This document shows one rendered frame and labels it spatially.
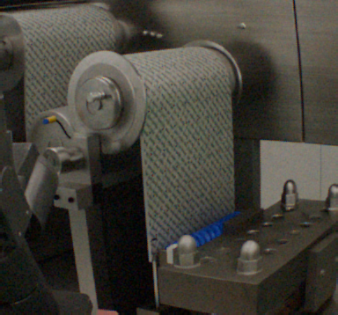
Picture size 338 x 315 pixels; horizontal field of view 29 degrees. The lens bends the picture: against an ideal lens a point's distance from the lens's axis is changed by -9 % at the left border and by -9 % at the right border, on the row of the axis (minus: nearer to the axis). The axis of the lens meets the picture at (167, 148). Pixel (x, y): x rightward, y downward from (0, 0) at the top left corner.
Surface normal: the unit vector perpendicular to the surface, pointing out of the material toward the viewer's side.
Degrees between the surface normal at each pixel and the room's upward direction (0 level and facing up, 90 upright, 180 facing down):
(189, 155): 90
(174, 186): 90
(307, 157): 90
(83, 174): 90
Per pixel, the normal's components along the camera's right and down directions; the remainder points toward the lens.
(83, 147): -0.58, 0.18
